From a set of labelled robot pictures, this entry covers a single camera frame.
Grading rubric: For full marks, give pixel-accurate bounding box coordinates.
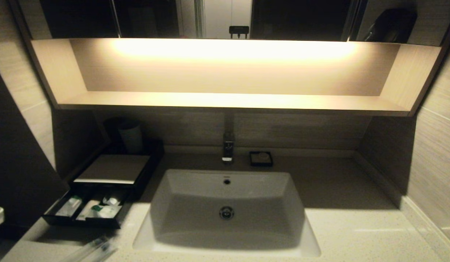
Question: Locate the mirror cabinet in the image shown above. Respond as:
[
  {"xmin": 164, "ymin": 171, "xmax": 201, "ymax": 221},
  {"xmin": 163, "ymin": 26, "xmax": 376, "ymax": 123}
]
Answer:
[{"xmin": 14, "ymin": 0, "xmax": 450, "ymax": 46}]

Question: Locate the black storage box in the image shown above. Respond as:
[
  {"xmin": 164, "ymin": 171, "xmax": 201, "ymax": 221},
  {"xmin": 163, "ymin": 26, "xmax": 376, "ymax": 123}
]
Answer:
[{"xmin": 71, "ymin": 139, "xmax": 165, "ymax": 201}]

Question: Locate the small black device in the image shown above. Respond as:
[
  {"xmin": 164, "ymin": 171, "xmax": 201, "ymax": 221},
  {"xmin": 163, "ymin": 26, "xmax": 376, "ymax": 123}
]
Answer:
[{"xmin": 229, "ymin": 26, "xmax": 249, "ymax": 39}]

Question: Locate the black soap dish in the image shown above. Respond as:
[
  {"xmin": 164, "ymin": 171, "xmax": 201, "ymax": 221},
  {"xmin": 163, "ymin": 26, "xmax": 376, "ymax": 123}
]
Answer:
[{"xmin": 249, "ymin": 151, "xmax": 273, "ymax": 167}]

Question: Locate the white flat bar packet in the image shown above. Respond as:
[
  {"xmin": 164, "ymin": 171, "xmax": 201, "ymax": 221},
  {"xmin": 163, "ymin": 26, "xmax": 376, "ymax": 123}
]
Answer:
[{"xmin": 76, "ymin": 199, "xmax": 102, "ymax": 221}]

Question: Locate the white sachet green cap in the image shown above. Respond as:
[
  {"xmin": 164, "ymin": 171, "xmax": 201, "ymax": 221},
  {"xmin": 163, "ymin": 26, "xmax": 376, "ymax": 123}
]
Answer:
[{"xmin": 86, "ymin": 205, "xmax": 123, "ymax": 219}]

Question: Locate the grey plastic cup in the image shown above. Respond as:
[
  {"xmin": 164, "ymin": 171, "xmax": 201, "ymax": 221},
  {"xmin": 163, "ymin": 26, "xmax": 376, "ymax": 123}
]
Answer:
[{"xmin": 117, "ymin": 122, "xmax": 143, "ymax": 154}]

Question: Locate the chrome faucet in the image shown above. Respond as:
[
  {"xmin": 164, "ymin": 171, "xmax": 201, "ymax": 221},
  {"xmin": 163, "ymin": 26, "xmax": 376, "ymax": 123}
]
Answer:
[{"xmin": 221, "ymin": 113, "xmax": 236, "ymax": 163}]

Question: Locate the white ceramic sink basin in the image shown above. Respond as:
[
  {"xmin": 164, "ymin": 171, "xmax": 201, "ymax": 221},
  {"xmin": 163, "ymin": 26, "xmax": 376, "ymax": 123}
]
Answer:
[{"xmin": 133, "ymin": 168, "xmax": 321, "ymax": 257}]

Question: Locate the grey metal plate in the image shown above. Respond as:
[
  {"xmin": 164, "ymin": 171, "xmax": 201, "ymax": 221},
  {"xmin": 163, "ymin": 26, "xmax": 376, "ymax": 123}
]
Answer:
[{"xmin": 74, "ymin": 154, "xmax": 151, "ymax": 184}]

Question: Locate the black wall hair dryer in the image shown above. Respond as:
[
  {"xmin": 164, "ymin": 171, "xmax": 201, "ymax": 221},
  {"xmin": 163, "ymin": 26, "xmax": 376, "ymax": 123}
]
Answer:
[{"xmin": 363, "ymin": 8, "xmax": 418, "ymax": 44}]

